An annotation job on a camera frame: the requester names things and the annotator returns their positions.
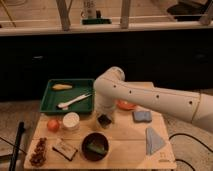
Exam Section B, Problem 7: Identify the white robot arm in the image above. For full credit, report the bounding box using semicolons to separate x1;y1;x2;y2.
93;67;213;133

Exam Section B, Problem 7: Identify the green plastic cup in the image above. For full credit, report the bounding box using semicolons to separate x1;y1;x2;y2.
95;117;102;130

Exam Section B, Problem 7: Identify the dark brown bowl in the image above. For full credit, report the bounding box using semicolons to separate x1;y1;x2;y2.
81;132;109;161

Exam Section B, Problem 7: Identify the orange plastic bowl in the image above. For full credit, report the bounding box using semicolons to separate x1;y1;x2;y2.
117;100;136;110

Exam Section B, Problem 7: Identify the green item in bowl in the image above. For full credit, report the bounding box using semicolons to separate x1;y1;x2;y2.
87;143;106;155

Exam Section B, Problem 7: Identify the white plastic cup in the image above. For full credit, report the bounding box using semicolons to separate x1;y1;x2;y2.
62;112;80;130

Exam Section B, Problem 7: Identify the blue sponge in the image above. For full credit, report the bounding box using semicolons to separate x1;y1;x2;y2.
133;110;152;123

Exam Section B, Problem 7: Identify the green plastic tray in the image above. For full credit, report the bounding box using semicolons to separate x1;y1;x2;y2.
40;79;94;115

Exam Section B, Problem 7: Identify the brown cardboard box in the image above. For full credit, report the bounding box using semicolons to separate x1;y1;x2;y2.
52;139;78;161

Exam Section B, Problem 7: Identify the orange tomato toy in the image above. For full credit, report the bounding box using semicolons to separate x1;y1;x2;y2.
47;119;60;132

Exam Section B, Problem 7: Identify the blue folded cloth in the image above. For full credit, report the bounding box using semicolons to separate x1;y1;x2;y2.
146;127;166;155

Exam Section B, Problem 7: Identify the yellow corn cob toy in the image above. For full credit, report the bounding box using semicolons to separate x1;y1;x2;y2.
52;84;72;91

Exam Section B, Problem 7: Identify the brown grape bunch toy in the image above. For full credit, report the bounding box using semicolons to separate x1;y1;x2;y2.
30;138;46;167

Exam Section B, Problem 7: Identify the black pole left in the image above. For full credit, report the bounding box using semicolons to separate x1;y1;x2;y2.
9;122;25;171

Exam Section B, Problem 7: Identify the black cable on floor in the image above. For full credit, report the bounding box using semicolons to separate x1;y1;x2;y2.
168;132;213;171

